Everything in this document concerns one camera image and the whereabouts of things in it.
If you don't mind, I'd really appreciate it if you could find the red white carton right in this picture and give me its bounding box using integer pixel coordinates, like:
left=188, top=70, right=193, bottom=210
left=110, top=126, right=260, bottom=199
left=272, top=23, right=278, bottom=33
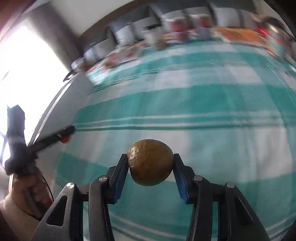
left=192, top=14, right=213, bottom=40

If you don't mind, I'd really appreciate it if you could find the orange book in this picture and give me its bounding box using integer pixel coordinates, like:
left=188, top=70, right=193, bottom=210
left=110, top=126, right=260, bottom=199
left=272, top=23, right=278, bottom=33
left=215, top=27, right=265, bottom=47

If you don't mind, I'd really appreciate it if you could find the person left hand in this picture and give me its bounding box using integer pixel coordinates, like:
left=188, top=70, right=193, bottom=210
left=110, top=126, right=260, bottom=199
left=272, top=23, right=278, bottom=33
left=1, top=172, right=53, bottom=224

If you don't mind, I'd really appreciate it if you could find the teal plaid tablecloth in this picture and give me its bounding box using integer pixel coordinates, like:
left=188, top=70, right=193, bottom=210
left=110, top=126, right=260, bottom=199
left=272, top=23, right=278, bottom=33
left=54, top=41, right=295, bottom=240

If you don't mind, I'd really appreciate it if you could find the white jar black lid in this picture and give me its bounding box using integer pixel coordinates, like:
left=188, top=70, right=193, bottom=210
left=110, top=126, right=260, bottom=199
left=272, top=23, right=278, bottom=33
left=142, top=27, right=163, bottom=48

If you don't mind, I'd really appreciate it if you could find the grey cushion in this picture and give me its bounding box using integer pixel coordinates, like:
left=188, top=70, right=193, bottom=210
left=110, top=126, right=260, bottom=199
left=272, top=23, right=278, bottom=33
left=83, top=31, right=116, bottom=65
left=207, top=0, right=256, bottom=29
left=109, top=15, right=159, bottom=46
left=149, top=0, right=211, bottom=32

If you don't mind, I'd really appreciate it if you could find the grey curtain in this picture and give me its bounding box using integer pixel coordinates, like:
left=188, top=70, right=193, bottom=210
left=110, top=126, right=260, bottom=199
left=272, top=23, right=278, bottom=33
left=25, top=3, right=82, bottom=70

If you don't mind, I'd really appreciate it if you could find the brown kiwi fruit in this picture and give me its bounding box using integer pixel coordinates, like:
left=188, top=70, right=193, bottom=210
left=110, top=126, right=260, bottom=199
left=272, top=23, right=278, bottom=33
left=127, top=139, right=174, bottom=186

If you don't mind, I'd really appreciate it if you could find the dark brown headboard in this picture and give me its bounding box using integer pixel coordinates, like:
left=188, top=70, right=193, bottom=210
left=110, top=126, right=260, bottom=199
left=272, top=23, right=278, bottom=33
left=78, top=0, right=258, bottom=47

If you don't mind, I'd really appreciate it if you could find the white foam box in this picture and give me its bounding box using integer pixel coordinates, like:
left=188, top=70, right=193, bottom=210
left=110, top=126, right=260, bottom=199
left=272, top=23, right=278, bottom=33
left=27, top=72, right=93, bottom=192

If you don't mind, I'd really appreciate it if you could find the colourful snack canister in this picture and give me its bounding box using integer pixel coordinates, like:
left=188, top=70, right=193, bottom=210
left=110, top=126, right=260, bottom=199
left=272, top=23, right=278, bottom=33
left=266, top=24, right=287, bottom=60

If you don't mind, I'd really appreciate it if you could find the floral snack packet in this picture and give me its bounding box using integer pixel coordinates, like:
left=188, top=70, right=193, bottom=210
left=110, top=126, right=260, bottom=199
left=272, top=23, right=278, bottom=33
left=102, top=47, right=143, bottom=69

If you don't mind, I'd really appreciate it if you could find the red white carton left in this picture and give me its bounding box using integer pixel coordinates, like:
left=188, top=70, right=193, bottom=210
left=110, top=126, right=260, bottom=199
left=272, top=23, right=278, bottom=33
left=166, top=17, right=189, bottom=43

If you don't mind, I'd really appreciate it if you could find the small orange tangerine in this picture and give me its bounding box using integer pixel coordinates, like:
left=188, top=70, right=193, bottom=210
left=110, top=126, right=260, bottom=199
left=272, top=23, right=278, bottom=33
left=59, top=135, right=71, bottom=144

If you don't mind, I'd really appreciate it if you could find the clear bag of snacks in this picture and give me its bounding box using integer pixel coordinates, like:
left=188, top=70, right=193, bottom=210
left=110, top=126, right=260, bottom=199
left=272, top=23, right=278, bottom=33
left=71, top=57, right=87, bottom=73

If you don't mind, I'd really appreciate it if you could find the red white carton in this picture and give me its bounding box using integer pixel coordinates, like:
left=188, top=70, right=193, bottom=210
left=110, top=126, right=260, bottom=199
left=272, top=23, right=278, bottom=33
left=166, top=17, right=189, bottom=43
left=192, top=14, right=213, bottom=40

